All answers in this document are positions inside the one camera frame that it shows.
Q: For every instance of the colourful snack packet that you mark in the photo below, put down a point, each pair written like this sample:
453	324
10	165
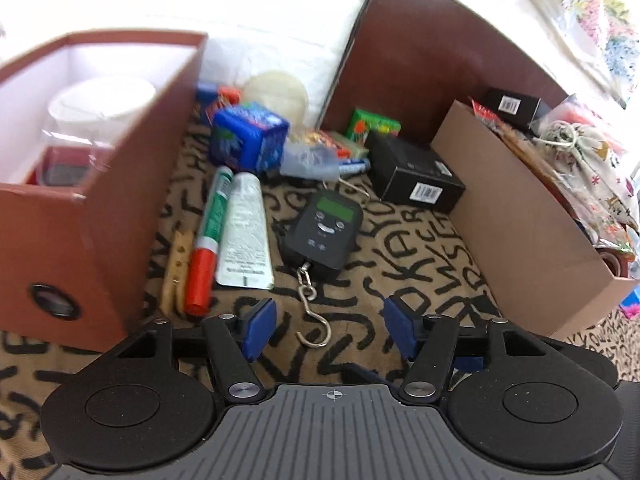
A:
327	141

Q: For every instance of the red snack packet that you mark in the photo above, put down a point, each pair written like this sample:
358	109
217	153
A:
484	112

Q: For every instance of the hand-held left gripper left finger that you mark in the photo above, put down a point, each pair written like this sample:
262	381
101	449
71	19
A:
260	330

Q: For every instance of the blue printed box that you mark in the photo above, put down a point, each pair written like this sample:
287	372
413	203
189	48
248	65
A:
250	137

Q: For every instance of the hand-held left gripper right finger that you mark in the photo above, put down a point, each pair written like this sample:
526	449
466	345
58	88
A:
399	327

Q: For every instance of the black digital scale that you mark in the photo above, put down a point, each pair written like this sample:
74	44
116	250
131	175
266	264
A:
325	230

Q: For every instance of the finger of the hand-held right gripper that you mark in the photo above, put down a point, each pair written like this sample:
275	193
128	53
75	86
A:
367	374
470	364

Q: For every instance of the translucent round lid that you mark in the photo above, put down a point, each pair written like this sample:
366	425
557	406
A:
275	95

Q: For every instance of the clear plastic bag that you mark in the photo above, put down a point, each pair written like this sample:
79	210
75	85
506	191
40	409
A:
305	162

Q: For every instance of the tape roll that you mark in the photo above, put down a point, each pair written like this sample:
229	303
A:
615	262

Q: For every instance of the large black box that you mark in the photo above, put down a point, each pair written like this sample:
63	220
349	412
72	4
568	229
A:
410	175

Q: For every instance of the green and red marker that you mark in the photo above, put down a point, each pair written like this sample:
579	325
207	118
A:
212	220

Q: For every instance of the tan cardboard box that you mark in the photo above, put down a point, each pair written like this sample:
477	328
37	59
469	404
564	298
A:
510	240

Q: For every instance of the floral cloth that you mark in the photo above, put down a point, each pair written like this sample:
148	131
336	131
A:
590	15

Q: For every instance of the small green box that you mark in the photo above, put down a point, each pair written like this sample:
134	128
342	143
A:
374	124

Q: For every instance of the wooden clothespin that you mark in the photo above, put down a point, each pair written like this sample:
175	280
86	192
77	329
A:
177	270

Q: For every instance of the red and blue packet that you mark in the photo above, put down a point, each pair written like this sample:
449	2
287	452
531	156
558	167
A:
222	100

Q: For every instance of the brown shoe box lid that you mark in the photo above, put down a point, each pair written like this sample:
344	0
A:
425	60

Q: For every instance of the brown shoe box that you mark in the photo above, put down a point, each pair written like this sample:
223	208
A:
115	240

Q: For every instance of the clear plastic container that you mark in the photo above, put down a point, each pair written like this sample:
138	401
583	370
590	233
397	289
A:
100	102

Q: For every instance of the white squeeze tube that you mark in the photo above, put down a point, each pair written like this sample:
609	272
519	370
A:
245	240

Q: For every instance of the small black box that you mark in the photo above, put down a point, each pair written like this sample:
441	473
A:
512	107

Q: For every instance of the blue plastic item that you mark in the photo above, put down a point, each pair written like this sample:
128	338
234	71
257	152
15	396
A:
631	304

